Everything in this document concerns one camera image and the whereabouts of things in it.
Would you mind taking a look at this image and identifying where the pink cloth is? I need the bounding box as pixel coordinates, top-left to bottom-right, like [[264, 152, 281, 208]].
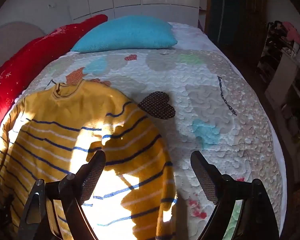
[[282, 21, 300, 44]]

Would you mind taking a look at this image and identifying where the heart patterned quilt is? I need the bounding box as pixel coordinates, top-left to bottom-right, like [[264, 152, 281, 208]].
[[0, 21, 287, 240]]

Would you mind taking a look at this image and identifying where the teal pillow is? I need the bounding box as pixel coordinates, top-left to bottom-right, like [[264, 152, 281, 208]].
[[70, 15, 178, 53]]

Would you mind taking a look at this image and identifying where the round beige headboard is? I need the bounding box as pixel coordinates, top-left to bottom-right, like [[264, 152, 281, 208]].
[[0, 21, 47, 74]]

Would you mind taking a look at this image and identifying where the yellow striped sweater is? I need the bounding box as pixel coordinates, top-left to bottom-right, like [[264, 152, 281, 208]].
[[0, 80, 178, 240]]

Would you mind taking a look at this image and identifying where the dark wooden door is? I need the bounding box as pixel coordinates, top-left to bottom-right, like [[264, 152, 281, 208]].
[[206, 0, 269, 48]]

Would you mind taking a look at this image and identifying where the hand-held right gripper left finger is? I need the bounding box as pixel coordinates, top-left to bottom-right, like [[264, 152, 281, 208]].
[[18, 150, 106, 240]]

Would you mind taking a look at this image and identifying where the cluttered shelf unit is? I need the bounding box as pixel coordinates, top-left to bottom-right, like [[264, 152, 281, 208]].
[[256, 21, 300, 140]]

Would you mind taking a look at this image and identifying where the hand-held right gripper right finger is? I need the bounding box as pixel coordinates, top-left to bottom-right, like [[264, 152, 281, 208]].
[[190, 151, 280, 240]]

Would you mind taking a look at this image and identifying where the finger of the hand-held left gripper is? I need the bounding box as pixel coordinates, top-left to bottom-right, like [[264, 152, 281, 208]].
[[0, 185, 15, 233]]

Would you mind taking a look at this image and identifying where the red bolster pillow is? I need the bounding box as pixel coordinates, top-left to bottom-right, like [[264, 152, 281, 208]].
[[0, 14, 108, 140]]

